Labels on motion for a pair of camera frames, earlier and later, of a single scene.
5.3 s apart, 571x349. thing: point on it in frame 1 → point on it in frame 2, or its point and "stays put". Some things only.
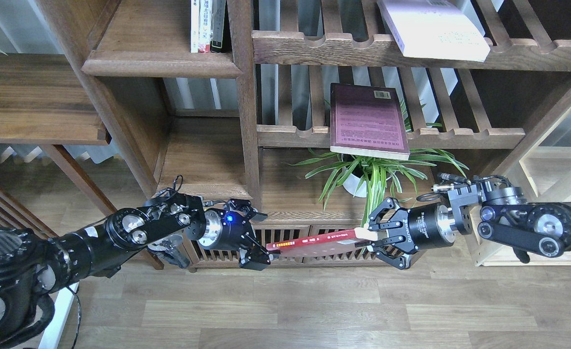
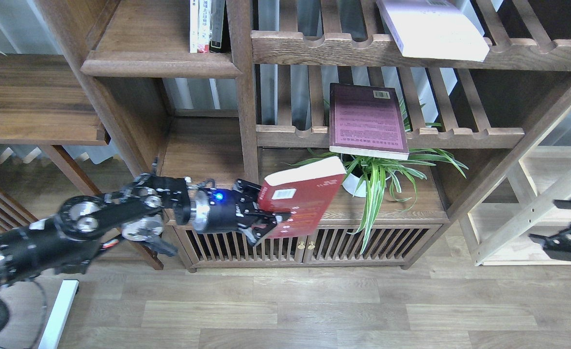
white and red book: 204,25 stays put
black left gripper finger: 245,207 → 251,190
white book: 194,25 stays put
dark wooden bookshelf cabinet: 302,121 stays put
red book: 316,243 → 307,191
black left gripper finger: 253,252 → 254,235
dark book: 217,18 stays put
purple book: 367,120 stays put
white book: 441,29 stays put
